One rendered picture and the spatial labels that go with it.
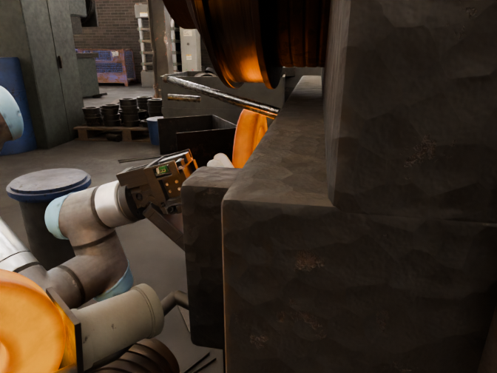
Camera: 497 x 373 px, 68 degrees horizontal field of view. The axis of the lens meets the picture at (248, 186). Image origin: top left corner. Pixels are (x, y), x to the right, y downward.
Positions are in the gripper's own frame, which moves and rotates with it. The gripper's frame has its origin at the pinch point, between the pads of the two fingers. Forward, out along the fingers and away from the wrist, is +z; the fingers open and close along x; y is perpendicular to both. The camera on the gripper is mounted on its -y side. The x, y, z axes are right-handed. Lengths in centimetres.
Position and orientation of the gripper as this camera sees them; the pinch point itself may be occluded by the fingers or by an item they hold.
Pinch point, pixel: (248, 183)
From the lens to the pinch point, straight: 56.4
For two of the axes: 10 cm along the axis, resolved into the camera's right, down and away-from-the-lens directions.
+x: 1.8, -3.4, 9.2
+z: 9.4, -2.3, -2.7
